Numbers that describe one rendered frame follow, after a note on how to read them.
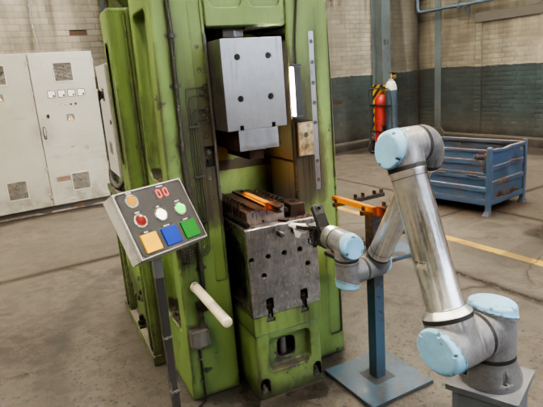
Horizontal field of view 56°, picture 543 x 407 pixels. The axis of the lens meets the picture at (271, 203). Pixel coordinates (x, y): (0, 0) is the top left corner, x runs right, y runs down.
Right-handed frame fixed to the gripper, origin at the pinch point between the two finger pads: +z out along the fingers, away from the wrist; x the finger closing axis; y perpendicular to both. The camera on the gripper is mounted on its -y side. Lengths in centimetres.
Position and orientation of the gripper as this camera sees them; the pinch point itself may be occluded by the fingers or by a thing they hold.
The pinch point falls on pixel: (304, 220)
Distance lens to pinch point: 214.6
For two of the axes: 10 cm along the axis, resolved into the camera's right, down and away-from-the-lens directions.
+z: -4.3, -1.9, 8.8
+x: 9.0, -1.7, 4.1
